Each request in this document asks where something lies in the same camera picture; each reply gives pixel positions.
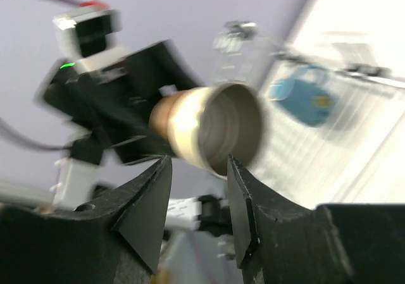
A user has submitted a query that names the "cream tumbler with brown band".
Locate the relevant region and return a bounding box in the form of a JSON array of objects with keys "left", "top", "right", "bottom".
[{"left": 149, "top": 82, "right": 265, "bottom": 178}]

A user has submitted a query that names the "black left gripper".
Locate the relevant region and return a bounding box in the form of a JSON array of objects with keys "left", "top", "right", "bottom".
[{"left": 42, "top": 40, "right": 199, "bottom": 164}]

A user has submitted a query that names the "white wire dish rack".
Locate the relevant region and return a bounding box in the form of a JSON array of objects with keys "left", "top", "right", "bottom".
[{"left": 252, "top": 30, "right": 405, "bottom": 206}]

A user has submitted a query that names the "blue floral mug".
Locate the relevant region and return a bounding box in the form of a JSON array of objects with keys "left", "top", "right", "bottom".
[{"left": 269, "top": 65, "right": 337, "bottom": 127}]

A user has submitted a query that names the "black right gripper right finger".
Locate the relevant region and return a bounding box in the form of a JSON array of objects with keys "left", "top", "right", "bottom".
[{"left": 227, "top": 157, "right": 404, "bottom": 283}]

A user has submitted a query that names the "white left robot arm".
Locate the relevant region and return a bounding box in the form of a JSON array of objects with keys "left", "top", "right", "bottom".
[{"left": 41, "top": 40, "right": 197, "bottom": 209}]

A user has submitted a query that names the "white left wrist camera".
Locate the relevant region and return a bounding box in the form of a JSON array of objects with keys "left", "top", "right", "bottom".
[{"left": 53, "top": 6, "right": 130, "bottom": 73}]

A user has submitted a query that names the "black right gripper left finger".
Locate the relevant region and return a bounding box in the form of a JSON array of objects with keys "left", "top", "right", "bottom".
[{"left": 1, "top": 157, "right": 172, "bottom": 283}]

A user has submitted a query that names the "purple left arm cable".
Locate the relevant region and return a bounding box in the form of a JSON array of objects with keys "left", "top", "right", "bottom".
[{"left": 0, "top": 0, "right": 83, "bottom": 152}]

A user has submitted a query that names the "clear glass tumbler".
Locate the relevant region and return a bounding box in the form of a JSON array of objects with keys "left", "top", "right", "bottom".
[{"left": 211, "top": 20, "right": 270, "bottom": 85}]

